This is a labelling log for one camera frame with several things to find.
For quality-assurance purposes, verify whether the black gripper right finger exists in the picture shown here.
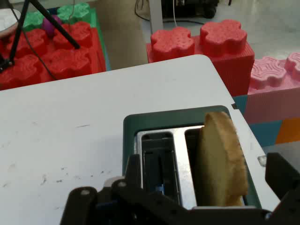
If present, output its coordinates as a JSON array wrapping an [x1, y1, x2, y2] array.
[[265, 152, 300, 225]]

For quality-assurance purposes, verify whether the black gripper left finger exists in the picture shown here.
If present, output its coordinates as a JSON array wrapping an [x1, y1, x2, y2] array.
[[60, 154, 188, 225]]

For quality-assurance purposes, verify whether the orange foam block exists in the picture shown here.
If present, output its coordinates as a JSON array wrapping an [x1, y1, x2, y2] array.
[[275, 117, 300, 144]]

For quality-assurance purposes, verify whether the blue foam block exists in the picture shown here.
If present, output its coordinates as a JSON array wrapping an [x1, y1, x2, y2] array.
[[232, 94, 283, 148]]

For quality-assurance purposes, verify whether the slice of toast bread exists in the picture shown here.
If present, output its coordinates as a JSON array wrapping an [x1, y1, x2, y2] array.
[[196, 111, 248, 207]]

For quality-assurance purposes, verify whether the teal two-slot toaster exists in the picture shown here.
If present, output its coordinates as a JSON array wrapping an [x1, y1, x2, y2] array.
[[122, 105, 263, 210]]

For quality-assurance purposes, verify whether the pink foam block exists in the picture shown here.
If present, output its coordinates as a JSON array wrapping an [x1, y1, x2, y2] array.
[[243, 52, 300, 125]]

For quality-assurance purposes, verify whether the large red foam block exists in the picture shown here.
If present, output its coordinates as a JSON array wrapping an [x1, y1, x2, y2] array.
[[0, 21, 107, 91]]

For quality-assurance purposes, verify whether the small red foam block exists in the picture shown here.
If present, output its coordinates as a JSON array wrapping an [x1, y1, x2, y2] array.
[[146, 19, 255, 97]]

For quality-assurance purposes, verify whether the purple ball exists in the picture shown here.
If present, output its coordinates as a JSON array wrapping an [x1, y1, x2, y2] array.
[[42, 15, 62, 38]]

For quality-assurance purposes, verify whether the green foam block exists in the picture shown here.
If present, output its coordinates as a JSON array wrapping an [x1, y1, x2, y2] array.
[[22, 2, 102, 45]]

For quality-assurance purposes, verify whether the black wheeled equipment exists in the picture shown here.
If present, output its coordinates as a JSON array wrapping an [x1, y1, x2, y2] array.
[[161, 0, 220, 19]]

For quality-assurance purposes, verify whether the black tripod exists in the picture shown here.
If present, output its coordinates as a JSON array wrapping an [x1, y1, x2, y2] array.
[[0, 0, 81, 74]]

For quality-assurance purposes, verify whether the white bowl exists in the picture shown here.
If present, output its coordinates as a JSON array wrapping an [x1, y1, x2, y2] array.
[[0, 8, 22, 33]]

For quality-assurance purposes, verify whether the grey metal post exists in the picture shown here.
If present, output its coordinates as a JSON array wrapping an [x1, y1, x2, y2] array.
[[148, 0, 164, 35]]

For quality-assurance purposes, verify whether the black cable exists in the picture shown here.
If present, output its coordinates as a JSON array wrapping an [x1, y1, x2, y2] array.
[[134, 0, 150, 21]]

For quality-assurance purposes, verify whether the white cable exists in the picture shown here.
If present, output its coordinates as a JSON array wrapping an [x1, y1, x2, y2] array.
[[172, 0, 179, 28]]

